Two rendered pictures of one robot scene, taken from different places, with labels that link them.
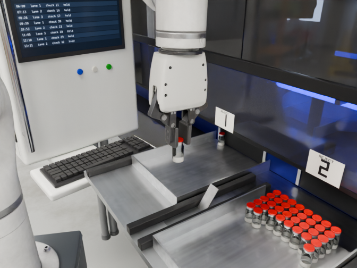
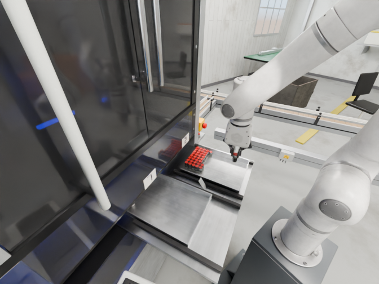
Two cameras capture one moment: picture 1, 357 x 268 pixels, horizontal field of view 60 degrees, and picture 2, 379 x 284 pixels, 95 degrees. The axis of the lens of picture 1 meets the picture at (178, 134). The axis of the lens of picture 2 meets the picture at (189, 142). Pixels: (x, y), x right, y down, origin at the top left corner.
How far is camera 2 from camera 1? 1.11 m
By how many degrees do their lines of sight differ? 97
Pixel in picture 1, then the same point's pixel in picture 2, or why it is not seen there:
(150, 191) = (207, 217)
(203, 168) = (170, 202)
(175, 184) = (194, 208)
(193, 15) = not seen: hidden behind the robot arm
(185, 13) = not seen: hidden behind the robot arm
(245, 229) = (206, 172)
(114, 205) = (230, 227)
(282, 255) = (210, 162)
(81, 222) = not seen: outside the picture
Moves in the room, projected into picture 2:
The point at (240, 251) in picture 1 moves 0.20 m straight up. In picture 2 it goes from (217, 171) to (222, 143)
